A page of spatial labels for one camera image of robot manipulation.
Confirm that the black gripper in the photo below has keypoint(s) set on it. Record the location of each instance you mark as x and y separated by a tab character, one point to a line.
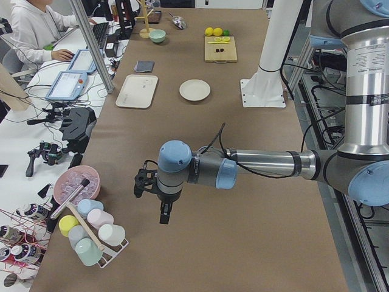
168	198

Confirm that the white round plate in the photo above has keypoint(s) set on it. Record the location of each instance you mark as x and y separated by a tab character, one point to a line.
194	90

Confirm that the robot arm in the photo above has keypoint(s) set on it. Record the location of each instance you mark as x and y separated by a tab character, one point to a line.
358	168

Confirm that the cream rabbit tray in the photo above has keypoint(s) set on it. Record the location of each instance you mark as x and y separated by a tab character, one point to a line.
137	91

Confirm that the white cup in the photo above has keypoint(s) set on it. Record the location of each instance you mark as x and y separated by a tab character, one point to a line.
111	234

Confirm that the pink cup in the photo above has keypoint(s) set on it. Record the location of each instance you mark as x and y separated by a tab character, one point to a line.
97	218

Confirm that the white cup rack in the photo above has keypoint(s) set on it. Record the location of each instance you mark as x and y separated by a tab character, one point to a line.
110	252

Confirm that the blue cup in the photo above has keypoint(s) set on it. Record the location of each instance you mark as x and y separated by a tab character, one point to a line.
86	205

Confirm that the metal tool in bowl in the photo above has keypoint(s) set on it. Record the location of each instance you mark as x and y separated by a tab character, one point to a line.
55	214

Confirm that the mint green cup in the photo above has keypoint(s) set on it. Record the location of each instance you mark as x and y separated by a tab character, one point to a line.
88	252

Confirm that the grey cup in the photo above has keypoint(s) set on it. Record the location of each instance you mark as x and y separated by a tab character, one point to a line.
76	234

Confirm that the yellow cup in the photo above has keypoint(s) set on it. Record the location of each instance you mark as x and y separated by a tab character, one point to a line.
66	223

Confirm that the pink bowl with ice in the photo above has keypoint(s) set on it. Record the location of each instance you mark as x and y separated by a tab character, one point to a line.
71	179

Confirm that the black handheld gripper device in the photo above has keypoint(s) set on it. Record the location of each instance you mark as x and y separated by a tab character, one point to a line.
50	152

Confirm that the grey folded cloth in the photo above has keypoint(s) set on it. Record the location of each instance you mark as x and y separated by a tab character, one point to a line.
143	66

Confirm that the blue teach pendant near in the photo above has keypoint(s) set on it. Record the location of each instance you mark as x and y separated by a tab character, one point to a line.
67	86

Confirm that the blue teach pendant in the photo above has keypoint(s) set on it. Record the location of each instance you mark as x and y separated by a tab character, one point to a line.
67	86
82	61

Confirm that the wooden cutting board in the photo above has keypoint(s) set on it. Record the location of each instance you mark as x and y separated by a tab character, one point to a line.
228	56

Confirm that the blue teach pendant far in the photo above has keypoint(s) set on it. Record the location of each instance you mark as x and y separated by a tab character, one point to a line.
82	61

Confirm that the yellow plastic knife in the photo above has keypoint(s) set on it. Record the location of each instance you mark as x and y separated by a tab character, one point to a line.
213	42

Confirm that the mint green bowl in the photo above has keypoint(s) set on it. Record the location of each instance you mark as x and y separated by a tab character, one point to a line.
157	36

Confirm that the wooden mug tree stand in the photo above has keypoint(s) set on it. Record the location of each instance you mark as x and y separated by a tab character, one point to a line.
146	12

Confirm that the yellow lemon far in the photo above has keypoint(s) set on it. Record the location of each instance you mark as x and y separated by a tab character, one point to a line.
208	31

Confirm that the yellow lemon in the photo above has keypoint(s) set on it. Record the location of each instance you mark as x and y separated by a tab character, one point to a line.
208	31
217	32

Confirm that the yellow lemon near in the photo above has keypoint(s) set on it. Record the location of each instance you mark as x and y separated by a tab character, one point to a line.
217	32

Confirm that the metal scoop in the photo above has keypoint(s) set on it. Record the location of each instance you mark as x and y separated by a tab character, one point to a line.
178	21

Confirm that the black keyboard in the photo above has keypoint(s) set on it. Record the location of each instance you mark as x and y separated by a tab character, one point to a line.
100	32

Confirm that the dark wooden box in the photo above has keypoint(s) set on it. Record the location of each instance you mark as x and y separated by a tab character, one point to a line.
154	17

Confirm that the seated person white hoodie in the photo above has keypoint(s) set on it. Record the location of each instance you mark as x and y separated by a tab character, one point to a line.
35	26

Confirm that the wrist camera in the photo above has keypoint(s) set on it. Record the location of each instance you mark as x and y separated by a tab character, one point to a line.
146	180

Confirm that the wooden rack handle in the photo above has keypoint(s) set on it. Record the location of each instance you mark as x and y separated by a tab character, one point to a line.
94	238

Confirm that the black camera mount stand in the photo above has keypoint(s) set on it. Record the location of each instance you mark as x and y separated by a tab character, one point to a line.
76	128

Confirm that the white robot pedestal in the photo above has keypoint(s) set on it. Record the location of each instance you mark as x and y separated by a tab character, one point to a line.
265	87

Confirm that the aluminium frame post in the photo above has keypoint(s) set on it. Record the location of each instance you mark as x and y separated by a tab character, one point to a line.
83	22

